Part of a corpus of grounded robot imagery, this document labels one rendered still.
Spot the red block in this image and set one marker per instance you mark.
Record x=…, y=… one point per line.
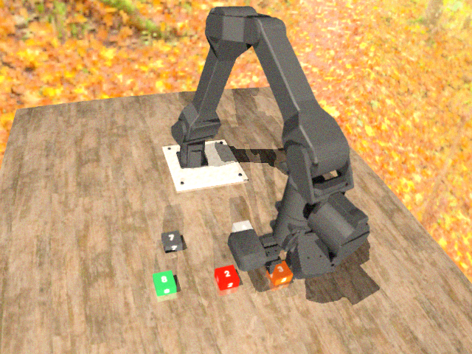
x=226, y=277

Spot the orange block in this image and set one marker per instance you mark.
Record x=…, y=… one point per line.
x=281, y=274

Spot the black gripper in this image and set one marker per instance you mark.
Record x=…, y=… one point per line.
x=251, y=251

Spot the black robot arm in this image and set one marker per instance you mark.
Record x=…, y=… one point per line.
x=313, y=141

